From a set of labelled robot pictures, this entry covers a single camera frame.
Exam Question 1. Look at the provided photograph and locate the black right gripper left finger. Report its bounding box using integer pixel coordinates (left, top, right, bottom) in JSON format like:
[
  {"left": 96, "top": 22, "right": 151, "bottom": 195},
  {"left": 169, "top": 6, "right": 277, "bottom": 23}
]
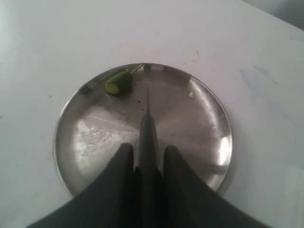
[{"left": 29, "top": 143, "right": 134, "bottom": 228}]

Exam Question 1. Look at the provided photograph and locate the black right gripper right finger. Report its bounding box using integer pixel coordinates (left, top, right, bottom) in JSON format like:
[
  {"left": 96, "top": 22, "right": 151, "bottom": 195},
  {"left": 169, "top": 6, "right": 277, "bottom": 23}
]
[{"left": 163, "top": 145, "right": 266, "bottom": 228}]

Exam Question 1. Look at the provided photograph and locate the black kitchen knife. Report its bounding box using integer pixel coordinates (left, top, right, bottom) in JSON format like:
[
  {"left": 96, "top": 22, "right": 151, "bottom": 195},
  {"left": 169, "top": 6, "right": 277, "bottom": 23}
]
[{"left": 134, "top": 88, "right": 163, "bottom": 228}]

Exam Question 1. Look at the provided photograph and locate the round steel plate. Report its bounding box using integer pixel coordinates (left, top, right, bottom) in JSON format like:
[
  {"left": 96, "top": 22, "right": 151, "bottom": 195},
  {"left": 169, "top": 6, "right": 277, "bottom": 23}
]
[{"left": 54, "top": 62, "right": 235, "bottom": 198}]

